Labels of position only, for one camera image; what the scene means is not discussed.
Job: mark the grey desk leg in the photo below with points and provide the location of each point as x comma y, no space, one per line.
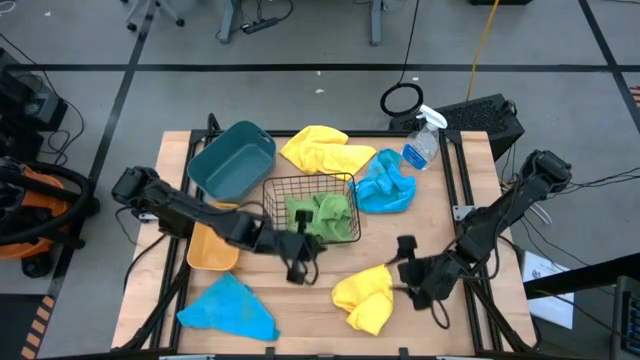
227,20
376,22

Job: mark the teal plastic basket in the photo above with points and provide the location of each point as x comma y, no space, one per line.
235,165

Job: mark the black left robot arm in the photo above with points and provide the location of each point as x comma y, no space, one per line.
190,215

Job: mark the black metal table frame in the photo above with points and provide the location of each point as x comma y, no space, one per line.
385,133

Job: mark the blue microfiber towel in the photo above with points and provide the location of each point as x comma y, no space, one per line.
225,312
385,190

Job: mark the silver aluminium extrusion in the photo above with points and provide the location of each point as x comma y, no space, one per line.
187,357
465,358

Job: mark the yellow microfiber towel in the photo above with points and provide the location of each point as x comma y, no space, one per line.
365,300
320,150

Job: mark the yellow plastic basket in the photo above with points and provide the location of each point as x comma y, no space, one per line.
210,250

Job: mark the black computer case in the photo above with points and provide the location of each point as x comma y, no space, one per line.
480,120

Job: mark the black equipment box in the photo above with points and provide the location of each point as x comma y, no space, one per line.
30,105

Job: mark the grey office chair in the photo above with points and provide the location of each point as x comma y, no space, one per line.
179,22

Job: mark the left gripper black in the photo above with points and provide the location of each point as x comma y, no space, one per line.
285,245

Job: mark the clear spray bottle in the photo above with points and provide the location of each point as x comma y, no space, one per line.
422,147

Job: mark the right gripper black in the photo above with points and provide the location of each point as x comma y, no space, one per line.
432,277

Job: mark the black beam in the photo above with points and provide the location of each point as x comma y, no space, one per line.
590,272

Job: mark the black power strip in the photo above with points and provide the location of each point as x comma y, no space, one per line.
260,25

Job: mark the black hazard striped mat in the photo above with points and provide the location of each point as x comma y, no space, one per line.
20,325

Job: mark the orange shop vacuum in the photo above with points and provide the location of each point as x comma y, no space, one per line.
37,197

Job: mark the grey metal mounting plate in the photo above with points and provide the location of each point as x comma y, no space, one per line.
461,211

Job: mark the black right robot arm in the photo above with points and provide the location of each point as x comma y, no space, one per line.
500,215

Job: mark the white paper sheet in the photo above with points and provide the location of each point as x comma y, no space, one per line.
545,280

